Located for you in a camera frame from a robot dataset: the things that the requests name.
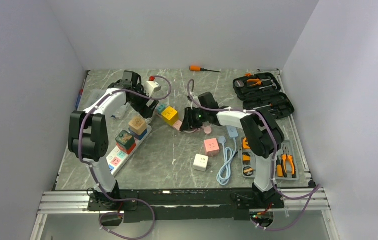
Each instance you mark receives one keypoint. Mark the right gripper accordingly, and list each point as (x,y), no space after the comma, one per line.
(188,122)

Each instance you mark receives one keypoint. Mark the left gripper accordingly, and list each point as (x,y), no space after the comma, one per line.
(143,110)

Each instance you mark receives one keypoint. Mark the pink power strip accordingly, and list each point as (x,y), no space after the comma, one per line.
(176,126)

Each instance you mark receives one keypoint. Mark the pink cube plug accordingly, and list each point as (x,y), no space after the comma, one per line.
(211,147)

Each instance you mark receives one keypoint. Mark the blue power strip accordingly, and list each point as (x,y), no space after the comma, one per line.
(232,132)

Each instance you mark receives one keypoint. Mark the clear screw box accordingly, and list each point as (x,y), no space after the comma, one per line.
(119,112)

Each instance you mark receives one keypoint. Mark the white cube plug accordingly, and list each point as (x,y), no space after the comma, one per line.
(200,162)

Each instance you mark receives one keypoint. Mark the black tool case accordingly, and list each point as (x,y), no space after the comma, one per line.
(263,91)

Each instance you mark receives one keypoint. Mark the white power strip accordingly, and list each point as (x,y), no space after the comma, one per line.
(119,155)

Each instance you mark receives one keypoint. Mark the grey tool tray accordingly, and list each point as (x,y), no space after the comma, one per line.
(248,161)

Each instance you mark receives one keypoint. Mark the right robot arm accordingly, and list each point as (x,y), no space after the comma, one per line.
(262,133)

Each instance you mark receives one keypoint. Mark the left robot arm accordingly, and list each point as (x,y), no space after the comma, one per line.
(88,134)

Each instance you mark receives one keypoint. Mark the yellow cube plug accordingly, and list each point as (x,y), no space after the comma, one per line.
(170,116)

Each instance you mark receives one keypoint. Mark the teal small plug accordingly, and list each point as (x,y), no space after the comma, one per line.
(160,108)

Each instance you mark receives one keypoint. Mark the beige cube plug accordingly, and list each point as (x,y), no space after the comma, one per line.
(137,125)

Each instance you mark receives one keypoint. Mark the green cube plug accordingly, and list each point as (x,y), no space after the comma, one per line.
(124,139)

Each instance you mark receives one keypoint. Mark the red cube plug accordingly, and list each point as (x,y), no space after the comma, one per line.
(129,149)

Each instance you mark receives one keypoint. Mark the orange screwdriver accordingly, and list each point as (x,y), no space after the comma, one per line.
(195,68)

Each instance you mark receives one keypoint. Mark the blue pen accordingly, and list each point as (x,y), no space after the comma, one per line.
(78,99)

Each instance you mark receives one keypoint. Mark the orange pliers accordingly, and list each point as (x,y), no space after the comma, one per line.
(287,163)

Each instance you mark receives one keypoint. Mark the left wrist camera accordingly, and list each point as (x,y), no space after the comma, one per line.
(151,86)

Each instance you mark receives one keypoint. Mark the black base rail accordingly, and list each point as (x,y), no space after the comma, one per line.
(187,204)

